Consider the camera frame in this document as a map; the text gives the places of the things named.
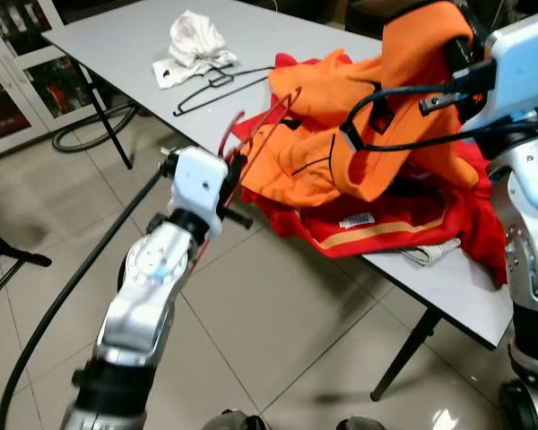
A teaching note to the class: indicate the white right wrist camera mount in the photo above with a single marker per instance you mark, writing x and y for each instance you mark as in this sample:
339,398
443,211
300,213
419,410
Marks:
520,63

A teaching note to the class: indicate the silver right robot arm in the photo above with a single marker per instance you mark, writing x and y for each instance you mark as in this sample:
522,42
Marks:
529,206

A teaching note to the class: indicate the silver right robot leg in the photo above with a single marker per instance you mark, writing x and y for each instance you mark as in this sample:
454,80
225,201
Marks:
360,424

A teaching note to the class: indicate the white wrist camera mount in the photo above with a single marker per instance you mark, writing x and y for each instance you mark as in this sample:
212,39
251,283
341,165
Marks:
197,179
520,63

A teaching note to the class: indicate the orange polo shirt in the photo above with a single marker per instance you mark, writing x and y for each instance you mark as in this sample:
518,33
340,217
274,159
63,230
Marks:
412,54

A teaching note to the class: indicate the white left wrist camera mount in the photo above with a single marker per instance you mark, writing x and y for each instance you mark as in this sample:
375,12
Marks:
197,179

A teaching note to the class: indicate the white table black legs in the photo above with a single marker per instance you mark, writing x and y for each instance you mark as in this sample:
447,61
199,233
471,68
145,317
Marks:
117,45

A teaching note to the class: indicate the white glass door cabinet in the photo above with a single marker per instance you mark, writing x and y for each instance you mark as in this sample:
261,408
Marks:
18,85

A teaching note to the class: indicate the white T-shirt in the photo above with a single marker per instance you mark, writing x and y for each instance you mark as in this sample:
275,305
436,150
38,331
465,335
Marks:
195,40

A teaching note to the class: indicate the red sports shirt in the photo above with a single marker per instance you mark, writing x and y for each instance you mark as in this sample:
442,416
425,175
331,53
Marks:
466,233

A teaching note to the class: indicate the red clothes hanger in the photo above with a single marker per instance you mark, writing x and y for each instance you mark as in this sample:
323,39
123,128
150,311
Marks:
224,134

